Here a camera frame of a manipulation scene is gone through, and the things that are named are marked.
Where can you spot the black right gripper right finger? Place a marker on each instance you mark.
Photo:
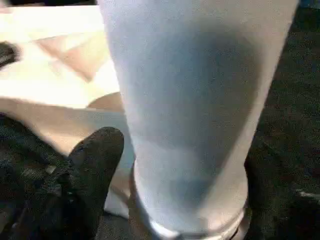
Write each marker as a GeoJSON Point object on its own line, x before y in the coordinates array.
{"type": "Point", "coordinates": [275, 200]}

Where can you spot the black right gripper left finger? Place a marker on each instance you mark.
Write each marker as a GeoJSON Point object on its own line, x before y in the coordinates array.
{"type": "Point", "coordinates": [80, 190]}

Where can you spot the white plastic table top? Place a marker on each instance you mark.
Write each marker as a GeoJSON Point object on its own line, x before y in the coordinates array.
{"type": "Point", "coordinates": [50, 87]}

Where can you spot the black table mat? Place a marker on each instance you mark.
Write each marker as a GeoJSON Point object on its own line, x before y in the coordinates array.
{"type": "Point", "coordinates": [295, 87]}

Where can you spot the white plastic table leg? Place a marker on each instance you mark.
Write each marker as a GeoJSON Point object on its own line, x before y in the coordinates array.
{"type": "Point", "coordinates": [195, 100]}

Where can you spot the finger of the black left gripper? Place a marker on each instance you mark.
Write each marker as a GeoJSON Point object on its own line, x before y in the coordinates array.
{"type": "Point", "coordinates": [10, 53]}

